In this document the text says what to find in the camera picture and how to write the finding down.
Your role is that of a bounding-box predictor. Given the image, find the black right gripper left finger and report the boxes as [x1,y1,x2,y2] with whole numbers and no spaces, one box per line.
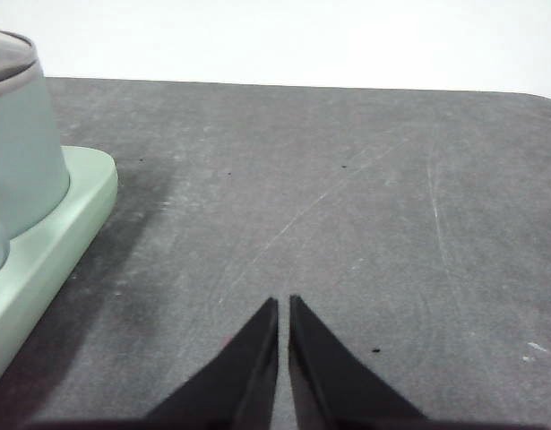
[135,297,280,430]

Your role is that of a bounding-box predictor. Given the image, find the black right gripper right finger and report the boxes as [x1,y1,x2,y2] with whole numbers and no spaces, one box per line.
[288,294,437,430]

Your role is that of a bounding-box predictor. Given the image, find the green breakfast machine base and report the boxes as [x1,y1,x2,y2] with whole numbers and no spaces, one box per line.
[0,145,120,391]

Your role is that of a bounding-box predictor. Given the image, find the green pot with handle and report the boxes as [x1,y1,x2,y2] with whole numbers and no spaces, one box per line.
[0,73,73,280]

